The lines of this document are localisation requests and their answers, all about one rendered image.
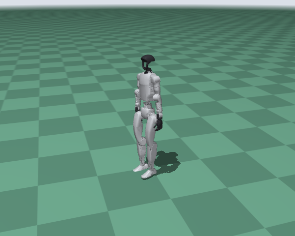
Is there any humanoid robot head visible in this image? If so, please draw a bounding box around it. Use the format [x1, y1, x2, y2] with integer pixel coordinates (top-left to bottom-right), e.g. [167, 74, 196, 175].
[141, 55, 155, 74]

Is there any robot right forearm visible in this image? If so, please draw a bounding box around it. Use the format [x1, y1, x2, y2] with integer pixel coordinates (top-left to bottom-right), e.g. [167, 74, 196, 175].
[135, 95, 141, 110]

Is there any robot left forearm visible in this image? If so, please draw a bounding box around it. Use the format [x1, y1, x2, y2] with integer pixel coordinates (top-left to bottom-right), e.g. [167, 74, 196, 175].
[155, 95, 162, 118]

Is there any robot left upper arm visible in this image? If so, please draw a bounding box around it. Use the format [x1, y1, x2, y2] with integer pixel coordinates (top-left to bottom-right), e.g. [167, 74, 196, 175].
[150, 75, 161, 101]

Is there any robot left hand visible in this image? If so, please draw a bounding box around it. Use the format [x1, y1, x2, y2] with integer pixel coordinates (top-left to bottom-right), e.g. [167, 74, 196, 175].
[154, 114, 162, 131]

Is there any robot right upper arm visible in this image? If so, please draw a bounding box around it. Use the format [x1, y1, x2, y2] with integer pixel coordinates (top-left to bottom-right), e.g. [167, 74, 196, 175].
[134, 73, 140, 96]

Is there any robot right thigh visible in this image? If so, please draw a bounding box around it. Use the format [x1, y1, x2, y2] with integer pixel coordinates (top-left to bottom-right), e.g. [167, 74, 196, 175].
[133, 111, 146, 146]

